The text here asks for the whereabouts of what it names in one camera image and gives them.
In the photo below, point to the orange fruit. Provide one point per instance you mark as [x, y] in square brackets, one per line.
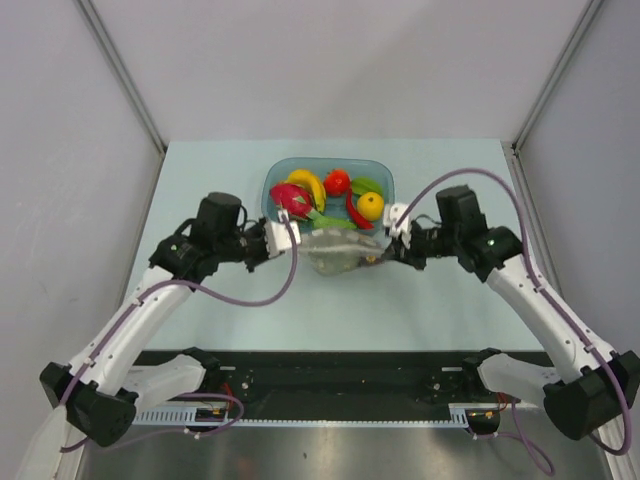
[370, 206]

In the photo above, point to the pink dragon fruit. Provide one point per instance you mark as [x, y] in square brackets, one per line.
[295, 200]

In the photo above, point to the aluminium frame post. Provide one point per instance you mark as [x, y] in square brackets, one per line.
[559, 68]
[115, 62]

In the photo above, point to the left aluminium frame post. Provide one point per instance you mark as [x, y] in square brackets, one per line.
[115, 62]

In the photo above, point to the red tomato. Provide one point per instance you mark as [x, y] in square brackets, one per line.
[336, 183]

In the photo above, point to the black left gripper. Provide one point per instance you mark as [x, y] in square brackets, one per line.
[265, 253]

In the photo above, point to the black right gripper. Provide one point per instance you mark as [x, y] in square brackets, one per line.
[398, 252]

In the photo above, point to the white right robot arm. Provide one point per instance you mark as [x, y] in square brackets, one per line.
[588, 383]

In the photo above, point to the clear patterned zip bag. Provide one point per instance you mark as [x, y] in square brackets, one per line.
[333, 236]

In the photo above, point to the green bitter gourd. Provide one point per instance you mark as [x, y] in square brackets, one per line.
[323, 221]

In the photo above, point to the green netted melon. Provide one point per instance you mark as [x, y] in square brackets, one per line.
[336, 259]

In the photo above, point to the right aluminium frame post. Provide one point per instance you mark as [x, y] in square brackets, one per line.
[559, 68]

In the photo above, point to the yellow banana bunch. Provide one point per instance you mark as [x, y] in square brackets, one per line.
[312, 183]

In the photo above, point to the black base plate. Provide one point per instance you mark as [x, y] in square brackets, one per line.
[349, 386]

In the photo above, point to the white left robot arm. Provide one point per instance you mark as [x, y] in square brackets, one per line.
[90, 387]

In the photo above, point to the teal plastic fruit bowl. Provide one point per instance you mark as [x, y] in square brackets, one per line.
[335, 206]

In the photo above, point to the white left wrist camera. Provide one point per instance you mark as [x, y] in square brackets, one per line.
[281, 234]

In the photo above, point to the green leaf vegetable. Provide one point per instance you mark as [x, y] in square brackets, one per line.
[362, 185]

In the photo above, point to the red pepper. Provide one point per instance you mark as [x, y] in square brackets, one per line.
[359, 220]

